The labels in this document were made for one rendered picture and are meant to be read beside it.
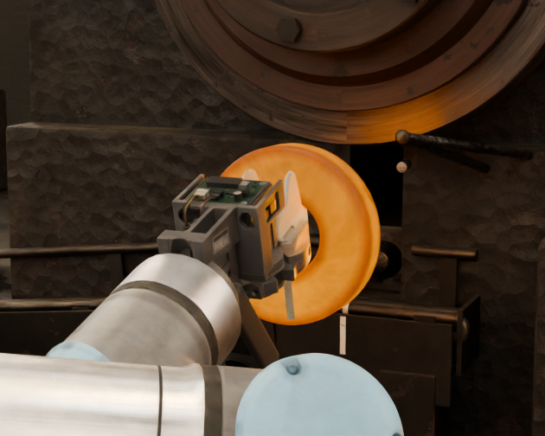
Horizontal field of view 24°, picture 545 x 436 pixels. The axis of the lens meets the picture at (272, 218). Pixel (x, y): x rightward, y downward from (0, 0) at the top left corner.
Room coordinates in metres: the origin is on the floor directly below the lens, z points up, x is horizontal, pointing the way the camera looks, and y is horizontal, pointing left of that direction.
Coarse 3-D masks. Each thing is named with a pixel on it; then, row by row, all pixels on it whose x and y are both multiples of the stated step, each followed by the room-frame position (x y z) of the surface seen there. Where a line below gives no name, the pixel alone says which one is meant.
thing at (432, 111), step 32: (160, 0) 1.34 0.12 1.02; (544, 0) 1.19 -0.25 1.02; (192, 32) 1.33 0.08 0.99; (512, 32) 1.20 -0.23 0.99; (544, 32) 1.19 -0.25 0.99; (192, 64) 1.33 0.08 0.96; (224, 64) 1.32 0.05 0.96; (480, 64) 1.21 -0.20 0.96; (512, 64) 1.20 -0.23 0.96; (224, 96) 1.32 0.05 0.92; (256, 96) 1.30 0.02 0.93; (448, 96) 1.22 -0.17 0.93; (480, 96) 1.21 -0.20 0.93; (288, 128) 1.29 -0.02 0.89; (320, 128) 1.27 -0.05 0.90; (352, 128) 1.26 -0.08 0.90; (384, 128) 1.25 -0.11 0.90; (416, 128) 1.24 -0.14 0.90
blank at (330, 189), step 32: (256, 160) 1.06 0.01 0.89; (288, 160) 1.05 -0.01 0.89; (320, 160) 1.04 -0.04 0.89; (320, 192) 1.04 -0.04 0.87; (352, 192) 1.03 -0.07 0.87; (320, 224) 1.04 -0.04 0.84; (352, 224) 1.03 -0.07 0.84; (320, 256) 1.04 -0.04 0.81; (352, 256) 1.03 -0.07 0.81; (288, 288) 1.05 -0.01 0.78; (320, 288) 1.04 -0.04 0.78; (352, 288) 1.03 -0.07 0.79; (288, 320) 1.05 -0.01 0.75
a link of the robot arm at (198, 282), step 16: (160, 256) 0.87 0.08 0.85; (176, 256) 0.86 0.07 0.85; (144, 272) 0.84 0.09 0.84; (160, 272) 0.84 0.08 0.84; (176, 272) 0.84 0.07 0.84; (192, 272) 0.84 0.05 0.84; (208, 272) 0.85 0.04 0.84; (176, 288) 0.82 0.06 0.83; (192, 288) 0.83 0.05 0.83; (208, 288) 0.84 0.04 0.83; (224, 288) 0.85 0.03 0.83; (208, 304) 0.83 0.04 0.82; (224, 304) 0.84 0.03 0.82; (208, 320) 0.82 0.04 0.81; (224, 320) 0.84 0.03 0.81; (240, 320) 0.86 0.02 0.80; (224, 336) 0.83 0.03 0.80; (224, 352) 0.84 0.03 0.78
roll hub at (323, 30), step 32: (224, 0) 1.22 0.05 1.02; (256, 0) 1.21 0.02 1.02; (288, 0) 1.21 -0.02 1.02; (320, 0) 1.19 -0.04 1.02; (352, 0) 1.18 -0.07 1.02; (384, 0) 1.16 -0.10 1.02; (256, 32) 1.21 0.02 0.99; (320, 32) 1.18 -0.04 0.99; (352, 32) 1.17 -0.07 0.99; (384, 32) 1.16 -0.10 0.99
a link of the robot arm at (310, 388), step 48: (0, 384) 0.60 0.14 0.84; (48, 384) 0.61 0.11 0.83; (96, 384) 0.61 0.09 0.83; (144, 384) 0.62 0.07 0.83; (192, 384) 0.62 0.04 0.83; (240, 384) 0.63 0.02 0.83; (288, 384) 0.61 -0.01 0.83; (336, 384) 0.62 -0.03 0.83; (0, 432) 0.59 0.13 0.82; (48, 432) 0.59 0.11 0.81; (96, 432) 0.60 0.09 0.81; (144, 432) 0.60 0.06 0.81; (192, 432) 0.60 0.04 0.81; (240, 432) 0.60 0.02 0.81; (288, 432) 0.60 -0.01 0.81; (336, 432) 0.61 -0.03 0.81; (384, 432) 0.61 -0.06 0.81
